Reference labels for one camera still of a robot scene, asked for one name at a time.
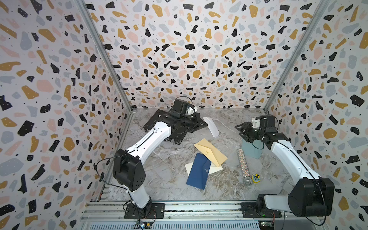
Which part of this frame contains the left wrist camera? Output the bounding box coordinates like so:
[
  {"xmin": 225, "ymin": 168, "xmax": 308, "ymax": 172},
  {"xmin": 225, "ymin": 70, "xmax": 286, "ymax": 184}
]
[{"xmin": 185, "ymin": 104, "xmax": 198, "ymax": 116}]

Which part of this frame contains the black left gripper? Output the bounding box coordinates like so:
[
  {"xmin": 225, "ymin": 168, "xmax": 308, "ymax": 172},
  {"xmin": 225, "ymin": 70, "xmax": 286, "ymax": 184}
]
[{"xmin": 180, "ymin": 113, "xmax": 209, "ymax": 133}]

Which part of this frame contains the yellow round tape measure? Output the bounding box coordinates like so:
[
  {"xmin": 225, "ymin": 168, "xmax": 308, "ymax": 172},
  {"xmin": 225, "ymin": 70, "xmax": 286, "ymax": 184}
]
[{"xmin": 251, "ymin": 174, "xmax": 261, "ymax": 184}]

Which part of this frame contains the aluminium right corner post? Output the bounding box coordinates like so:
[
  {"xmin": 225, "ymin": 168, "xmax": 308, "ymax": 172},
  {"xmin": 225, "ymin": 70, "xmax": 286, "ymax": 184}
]
[{"xmin": 263, "ymin": 0, "xmax": 330, "ymax": 114}]

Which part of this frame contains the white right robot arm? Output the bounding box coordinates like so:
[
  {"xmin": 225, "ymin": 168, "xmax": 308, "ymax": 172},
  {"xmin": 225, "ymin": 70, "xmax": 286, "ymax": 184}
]
[{"xmin": 235, "ymin": 115, "xmax": 335, "ymax": 218}]

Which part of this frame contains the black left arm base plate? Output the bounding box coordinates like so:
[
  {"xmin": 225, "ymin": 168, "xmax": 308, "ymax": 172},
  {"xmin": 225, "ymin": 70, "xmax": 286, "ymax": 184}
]
[{"xmin": 124, "ymin": 203, "xmax": 165, "ymax": 219}]

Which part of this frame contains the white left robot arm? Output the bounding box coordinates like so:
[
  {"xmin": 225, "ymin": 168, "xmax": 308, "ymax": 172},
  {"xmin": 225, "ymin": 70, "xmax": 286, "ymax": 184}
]
[{"xmin": 113, "ymin": 99, "xmax": 208, "ymax": 212}]

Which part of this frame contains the cream envelope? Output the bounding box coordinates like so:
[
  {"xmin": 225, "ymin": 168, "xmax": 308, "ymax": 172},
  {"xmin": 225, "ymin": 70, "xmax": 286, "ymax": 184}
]
[{"xmin": 185, "ymin": 162, "xmax": 223, "ymax": 175}]

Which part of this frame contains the glitter filled clear tube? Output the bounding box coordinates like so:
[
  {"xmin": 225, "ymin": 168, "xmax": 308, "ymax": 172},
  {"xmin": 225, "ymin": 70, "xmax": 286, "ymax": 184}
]
[{"xmin": 237, "ymin": 149, "xmax": 254, "ymax": 186}]

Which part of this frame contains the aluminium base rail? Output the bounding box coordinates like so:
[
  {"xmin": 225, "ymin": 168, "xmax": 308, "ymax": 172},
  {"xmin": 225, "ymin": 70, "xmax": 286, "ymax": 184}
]
[{"xmin": 80, "ymin": 201, "xmax": 328, "ymax": 230}]

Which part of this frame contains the white letter paper green border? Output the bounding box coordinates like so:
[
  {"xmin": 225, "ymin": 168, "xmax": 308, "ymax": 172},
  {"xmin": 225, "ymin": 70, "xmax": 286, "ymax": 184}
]
[{"xmin": 203, "ymin": 117, "xmax": 219, "ymax": 137}]

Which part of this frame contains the aluminium left corner post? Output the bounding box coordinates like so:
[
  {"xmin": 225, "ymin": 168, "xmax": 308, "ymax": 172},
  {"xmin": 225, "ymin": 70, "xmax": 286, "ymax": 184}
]
[{"xmin": 74, "ymin": 0, "xmax": 133, "ymax": 114}]

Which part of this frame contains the aluminium corner post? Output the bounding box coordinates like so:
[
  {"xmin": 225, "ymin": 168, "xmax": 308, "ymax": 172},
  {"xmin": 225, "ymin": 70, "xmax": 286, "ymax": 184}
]
[
  {"xmin": 74, "ymin": 0, "xmax": 133, "ymax": 114},
  {"xmin": 263, "ymin": 0, "xmax": 330, "ymax": 114}
]

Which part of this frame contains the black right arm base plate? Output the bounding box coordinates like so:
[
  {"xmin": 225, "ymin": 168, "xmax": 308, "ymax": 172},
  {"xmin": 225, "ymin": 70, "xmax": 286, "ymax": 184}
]
[{"xmin": 240, "ymin": 202, "xmax": 282, "ymax": 219}]

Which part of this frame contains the black hard case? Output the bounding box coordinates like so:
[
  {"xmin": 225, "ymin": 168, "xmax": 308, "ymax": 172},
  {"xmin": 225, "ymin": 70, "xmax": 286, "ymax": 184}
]
[{"xmin": 141, "ymin": 109, "xmax": 190, "ymax": 145}]

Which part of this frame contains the yellow kraft envelope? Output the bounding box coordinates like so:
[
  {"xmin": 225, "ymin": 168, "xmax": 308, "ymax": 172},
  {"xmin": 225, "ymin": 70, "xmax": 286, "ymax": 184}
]
[{"xmin": 194, "ymin": 139, "xmax": 228, "ymax": 167}]

